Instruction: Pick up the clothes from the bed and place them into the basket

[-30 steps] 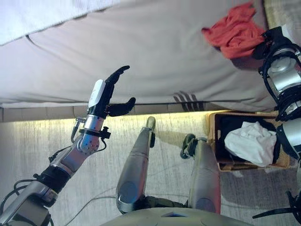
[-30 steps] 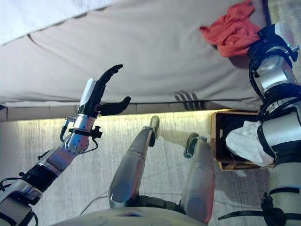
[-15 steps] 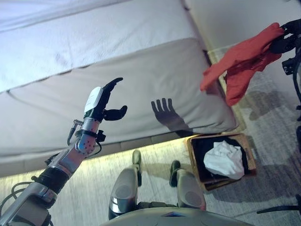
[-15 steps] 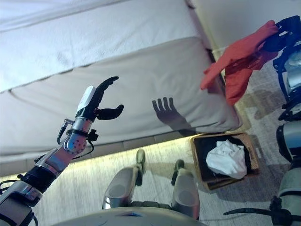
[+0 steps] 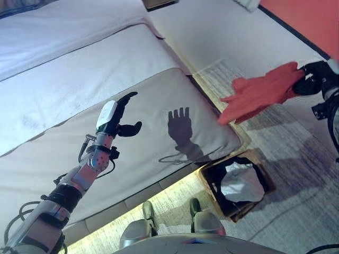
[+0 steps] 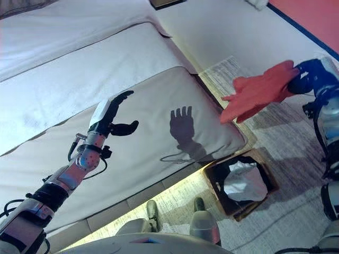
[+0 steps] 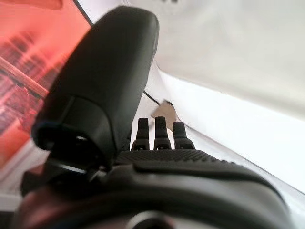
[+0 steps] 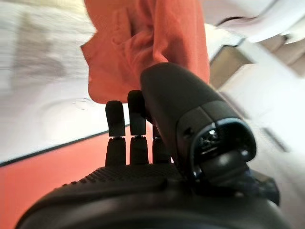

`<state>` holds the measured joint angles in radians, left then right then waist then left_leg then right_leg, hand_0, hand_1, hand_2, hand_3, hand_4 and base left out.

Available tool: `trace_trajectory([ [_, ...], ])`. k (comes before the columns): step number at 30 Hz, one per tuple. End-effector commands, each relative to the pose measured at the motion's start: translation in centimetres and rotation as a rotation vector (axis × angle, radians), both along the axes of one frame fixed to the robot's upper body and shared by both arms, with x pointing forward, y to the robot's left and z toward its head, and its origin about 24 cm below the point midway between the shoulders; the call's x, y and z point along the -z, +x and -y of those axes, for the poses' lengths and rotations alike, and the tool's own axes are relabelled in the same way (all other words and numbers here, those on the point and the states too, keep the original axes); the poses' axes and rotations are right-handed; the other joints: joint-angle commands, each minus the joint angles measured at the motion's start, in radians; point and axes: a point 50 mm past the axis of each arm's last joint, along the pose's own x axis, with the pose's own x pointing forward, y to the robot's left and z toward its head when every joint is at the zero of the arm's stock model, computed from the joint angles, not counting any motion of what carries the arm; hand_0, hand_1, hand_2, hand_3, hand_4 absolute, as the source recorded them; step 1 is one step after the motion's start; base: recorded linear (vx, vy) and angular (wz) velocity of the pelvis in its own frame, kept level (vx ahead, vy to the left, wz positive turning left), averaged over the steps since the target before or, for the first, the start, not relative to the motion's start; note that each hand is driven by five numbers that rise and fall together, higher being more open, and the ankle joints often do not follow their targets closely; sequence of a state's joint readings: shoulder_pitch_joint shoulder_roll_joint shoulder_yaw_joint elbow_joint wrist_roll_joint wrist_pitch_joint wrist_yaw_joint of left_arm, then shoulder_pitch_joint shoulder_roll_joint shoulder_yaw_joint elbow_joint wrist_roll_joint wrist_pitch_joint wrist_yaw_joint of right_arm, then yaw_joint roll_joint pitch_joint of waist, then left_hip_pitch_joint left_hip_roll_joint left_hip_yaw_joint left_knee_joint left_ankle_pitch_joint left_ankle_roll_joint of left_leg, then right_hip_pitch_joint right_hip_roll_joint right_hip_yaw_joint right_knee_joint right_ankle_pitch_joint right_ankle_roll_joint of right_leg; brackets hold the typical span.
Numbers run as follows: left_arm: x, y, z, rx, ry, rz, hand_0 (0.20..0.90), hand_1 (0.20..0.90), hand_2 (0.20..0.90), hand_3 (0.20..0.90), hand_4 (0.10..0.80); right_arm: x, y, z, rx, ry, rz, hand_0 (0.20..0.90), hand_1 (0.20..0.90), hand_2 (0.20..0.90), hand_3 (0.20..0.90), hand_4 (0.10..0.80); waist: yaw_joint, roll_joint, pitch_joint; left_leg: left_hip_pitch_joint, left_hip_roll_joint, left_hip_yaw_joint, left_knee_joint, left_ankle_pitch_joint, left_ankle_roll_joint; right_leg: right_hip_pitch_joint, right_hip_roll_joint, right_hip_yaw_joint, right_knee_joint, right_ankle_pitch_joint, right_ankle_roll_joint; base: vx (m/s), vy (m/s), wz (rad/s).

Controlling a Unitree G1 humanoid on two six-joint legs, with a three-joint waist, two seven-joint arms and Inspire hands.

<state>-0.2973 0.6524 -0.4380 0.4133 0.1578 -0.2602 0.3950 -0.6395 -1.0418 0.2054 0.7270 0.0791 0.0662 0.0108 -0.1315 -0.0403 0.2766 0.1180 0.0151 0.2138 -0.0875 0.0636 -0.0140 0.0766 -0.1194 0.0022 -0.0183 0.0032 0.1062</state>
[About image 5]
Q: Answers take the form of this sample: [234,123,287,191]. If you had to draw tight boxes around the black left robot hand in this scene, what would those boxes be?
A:
[95,91,143,139]

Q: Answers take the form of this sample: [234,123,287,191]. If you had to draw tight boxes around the brown wooden nightstand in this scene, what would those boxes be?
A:
[141,0,179,12]

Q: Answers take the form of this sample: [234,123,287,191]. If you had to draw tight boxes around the white curtain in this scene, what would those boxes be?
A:
[232,0,262,13]

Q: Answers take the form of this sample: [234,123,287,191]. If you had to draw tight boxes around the grey striped rug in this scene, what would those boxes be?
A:
[66,59,339,254]

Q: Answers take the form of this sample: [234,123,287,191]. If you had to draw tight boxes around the white garment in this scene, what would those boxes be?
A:
[219,162,266,204]

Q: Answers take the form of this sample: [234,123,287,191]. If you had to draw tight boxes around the grey robot torso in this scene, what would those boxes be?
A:
[110,232,287,254]

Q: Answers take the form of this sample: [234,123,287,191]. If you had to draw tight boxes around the black garment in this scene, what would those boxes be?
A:
[204,157,263,218]

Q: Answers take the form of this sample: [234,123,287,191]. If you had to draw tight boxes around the right robot leg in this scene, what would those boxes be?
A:
[189,197,228,237]

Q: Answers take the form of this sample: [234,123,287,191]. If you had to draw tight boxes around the red garment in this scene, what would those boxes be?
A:
[217,61,306,125]

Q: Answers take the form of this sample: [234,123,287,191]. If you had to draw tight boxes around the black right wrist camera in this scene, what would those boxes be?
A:
[311,101,331,122]

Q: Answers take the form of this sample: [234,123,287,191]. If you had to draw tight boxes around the beige bed runner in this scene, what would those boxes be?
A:
[0,67,242,234]

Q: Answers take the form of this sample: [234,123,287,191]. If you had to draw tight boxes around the upholstered bed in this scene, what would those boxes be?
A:
[0,0,253,247]

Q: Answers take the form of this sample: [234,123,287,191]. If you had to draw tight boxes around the wooden laundry basket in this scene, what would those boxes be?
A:
[198,148,276,223]

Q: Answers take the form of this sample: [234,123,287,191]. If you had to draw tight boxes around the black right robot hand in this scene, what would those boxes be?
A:
[293,59,339,97]

